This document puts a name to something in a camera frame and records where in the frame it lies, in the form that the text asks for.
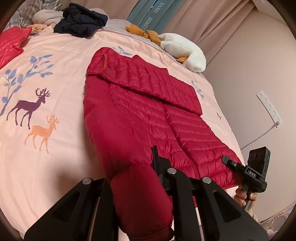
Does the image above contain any dark navy garment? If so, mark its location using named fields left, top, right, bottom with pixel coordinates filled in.
left=54, top=3, right=108, bottom=38

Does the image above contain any white goose plush toy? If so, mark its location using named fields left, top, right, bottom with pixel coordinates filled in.
left=125, top=24, right=207, bottom=73

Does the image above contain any white power cable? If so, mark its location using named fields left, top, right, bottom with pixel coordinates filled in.
left=240, top=121, right=280, bottom=151

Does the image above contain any plaid grey pillow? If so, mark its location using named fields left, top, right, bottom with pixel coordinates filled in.
left=4, top=0, right=62, bottom=30

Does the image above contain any black camera box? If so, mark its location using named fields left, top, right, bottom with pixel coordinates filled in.
left=247, top=147, right=271, bottom=178

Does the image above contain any pink deer print duvet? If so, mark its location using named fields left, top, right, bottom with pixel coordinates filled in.
left=1, top=28, right=242, bottom=235

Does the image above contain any right hand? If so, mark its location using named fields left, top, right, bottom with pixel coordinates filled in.
left=233, top=185, right=258, bottom=215

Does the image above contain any teal hanging banner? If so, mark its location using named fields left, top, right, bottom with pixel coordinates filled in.
left=127, top=0, right=184, bottom=33

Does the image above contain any small orange plush toy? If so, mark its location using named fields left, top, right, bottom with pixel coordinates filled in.
left=29, top=22, right=56, bottom=35

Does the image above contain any white wall power strip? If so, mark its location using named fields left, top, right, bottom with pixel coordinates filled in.
left=256, top=90, right=282, bottom=126

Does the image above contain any red down jacket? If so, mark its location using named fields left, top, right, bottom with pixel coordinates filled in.
left=83, top=47, right=241, bottom=240
left=0, top=26, right=32, bottom=68

